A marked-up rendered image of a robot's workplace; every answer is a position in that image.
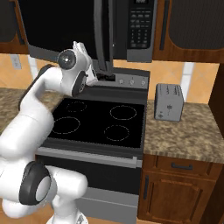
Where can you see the brown base cupboard door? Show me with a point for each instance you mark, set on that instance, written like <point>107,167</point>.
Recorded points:
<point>178,198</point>

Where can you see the dark brown tall cupboard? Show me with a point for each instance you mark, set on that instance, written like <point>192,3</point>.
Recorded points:
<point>217,116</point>

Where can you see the black and grey microwave oven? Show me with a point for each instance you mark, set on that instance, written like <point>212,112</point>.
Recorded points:
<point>140,26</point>

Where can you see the silver stove knob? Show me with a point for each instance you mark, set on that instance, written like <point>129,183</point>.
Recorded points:
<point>120,82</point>
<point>131,82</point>
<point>143,83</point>

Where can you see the silver stove bottom drawer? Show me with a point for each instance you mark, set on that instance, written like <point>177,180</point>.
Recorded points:
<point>113,204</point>

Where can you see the brown wooden drawer front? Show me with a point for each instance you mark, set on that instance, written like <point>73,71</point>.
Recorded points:
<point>182,173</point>

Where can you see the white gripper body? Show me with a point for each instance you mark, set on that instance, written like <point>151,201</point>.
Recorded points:
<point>91,76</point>

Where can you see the brown wall cupboard door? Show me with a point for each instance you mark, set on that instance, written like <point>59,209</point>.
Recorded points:
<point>7,23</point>
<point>195,26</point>

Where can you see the white wall socket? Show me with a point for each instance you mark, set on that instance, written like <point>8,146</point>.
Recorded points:
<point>16,61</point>

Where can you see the microwave start button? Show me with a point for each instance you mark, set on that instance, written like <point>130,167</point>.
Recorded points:
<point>145,45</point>

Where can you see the silver toaster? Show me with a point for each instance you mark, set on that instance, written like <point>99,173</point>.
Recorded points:
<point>168,102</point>

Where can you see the dark grey microwave door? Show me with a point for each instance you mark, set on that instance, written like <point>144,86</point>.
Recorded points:
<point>103,35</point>

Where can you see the black oven door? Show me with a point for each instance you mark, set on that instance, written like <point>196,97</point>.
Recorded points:
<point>110,178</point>

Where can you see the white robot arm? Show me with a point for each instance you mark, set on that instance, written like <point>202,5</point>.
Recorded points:
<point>29,128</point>

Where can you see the black and silver stove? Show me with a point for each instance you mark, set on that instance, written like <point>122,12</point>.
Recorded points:
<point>99,122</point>

